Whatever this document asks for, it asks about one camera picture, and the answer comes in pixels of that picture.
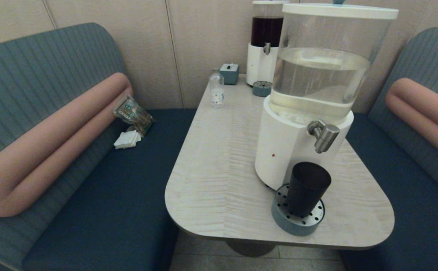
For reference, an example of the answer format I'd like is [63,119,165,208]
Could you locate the small blue drip tray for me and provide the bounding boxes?
[252,81,272,97]

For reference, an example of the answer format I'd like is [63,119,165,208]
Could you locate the large clear water dispenser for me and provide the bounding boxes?
[255,4,399,191]

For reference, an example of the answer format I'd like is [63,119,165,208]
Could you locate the teal ribbed booth sofa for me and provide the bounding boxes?
[339,27,438,271]
[0,23,197,271]

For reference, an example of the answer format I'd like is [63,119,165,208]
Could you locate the clear plastic bottle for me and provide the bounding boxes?
[209,68,225,108]

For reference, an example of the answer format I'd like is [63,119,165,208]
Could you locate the blue tissue box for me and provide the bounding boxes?
[220,63,240,85]

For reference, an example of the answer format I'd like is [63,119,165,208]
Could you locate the steel dispenser tap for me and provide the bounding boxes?
[307,120,340,154]

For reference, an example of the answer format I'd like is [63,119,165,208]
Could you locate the black plastic cup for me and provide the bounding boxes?
[287,162,332,218]

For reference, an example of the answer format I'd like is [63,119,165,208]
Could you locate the pink bolster cushion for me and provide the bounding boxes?
[0,73,134,218]
[385,78,438,168]

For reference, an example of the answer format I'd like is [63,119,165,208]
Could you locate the dark drink dispenser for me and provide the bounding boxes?
[246,1,289,87]

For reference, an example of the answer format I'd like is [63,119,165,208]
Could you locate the white paper napkins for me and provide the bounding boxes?
[114,130,142,150]

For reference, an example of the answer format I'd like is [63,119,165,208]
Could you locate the large blue perforated drip tray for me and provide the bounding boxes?
[271,183,325,237]

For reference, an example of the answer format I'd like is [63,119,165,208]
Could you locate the clear snack packet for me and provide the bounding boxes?
[113,95,155,136]

